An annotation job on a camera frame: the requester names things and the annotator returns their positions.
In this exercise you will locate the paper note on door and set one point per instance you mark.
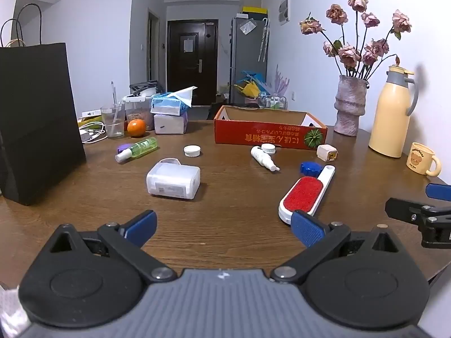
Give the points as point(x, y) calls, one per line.
point(188, 45)

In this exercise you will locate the yellow bag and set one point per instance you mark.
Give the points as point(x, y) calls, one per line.
point(248, 91)

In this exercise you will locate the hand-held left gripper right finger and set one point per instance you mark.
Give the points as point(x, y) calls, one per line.
point(306, 229)

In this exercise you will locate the blue bottle cap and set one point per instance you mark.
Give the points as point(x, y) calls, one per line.
point(310, 168)

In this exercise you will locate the textured pink vase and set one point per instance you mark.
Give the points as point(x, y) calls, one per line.
point(348, 109)

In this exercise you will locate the green spray bottle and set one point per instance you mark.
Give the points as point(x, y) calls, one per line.
point(142, 147)

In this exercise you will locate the blue tissue pack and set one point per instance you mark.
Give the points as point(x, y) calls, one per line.
point(169, 105)

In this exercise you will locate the red cardboard box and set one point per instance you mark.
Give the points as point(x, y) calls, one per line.
point(246, 135)

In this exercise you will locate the small white squeeze bottle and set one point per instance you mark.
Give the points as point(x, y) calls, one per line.
point(260, 156)

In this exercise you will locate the white straw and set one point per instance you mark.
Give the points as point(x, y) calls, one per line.
point(113, 117)

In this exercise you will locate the blue bag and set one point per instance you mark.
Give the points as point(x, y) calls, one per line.
point(255, 77)

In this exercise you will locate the white wall panel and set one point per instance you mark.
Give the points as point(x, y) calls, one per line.
point(284, 10)

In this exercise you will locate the white power adapter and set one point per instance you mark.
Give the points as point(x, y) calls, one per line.
point(86, 136)

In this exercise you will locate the yellow and black box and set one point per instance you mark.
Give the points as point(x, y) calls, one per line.
point(253, 11)

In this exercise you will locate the white ribbed jar lid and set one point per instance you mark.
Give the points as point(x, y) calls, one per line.
point(192, 150)

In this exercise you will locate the clear nut storage container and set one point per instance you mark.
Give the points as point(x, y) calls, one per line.
point(139, 112)

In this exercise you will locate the small white round cap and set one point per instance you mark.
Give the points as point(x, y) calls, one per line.
point(269, 148)

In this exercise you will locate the dark wooden door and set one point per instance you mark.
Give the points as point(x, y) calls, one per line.
point(208, 63)

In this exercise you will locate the grey refrigerator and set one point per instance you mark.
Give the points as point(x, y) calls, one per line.
point(246, 56)

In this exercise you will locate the clear plastic pouch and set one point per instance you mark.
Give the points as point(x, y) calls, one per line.
point(248, 26)

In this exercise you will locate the small beige cube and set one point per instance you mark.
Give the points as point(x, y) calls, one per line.
point(324, 152)

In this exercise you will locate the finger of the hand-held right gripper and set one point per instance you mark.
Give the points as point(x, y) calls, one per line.
point(438, 192)
point(401, 207)

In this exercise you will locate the white plastic container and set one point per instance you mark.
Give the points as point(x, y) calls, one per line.
point(172, 181)

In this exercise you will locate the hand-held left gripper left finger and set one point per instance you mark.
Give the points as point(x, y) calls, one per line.
point(141, 225)

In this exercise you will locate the black paper bag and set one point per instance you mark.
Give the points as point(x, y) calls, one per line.
point(35, 112)

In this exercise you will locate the red and white lint brush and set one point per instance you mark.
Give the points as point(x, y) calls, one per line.
point(303, 192)

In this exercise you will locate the small white box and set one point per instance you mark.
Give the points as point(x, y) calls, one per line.
point(91, 113)

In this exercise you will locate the yellow thermos jug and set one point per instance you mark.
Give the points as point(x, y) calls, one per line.
point(389, 119)

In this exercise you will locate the purple wall sticker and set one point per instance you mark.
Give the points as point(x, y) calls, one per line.
point(281, 79)

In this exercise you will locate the purple tissue pack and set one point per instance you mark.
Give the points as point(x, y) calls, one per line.
point(169, 124)

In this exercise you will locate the clear plastic cup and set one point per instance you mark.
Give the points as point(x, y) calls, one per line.
point(112, 123)

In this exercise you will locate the dried pink rose bouquet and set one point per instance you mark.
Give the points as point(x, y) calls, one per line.
point(348, 56)

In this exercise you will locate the yellow bear mug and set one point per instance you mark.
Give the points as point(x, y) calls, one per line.
point(419, 160)

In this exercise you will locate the purple ridged cap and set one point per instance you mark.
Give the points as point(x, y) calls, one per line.
point(122, 147)

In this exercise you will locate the orange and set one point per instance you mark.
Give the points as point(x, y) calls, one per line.
point(136, 128)

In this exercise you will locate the white hanging umbrella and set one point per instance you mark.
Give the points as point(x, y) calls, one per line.
point(263, 40)

